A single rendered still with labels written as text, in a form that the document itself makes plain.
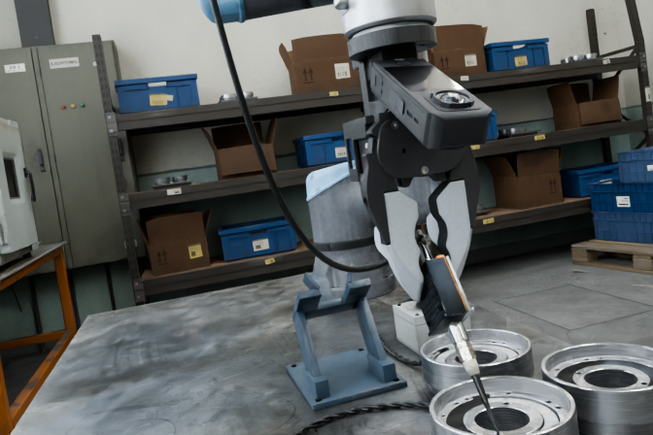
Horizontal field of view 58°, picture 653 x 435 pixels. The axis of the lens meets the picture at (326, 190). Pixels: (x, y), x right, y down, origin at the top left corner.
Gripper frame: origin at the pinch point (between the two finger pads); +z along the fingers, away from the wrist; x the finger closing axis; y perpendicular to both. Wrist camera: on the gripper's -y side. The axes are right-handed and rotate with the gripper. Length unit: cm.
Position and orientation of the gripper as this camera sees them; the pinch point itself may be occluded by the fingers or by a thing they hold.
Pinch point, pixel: (435, 283)
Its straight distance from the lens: 47.7
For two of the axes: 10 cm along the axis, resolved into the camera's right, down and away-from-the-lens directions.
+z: 1.4, 9.9, 0.6
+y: -2.7, -0.2, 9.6
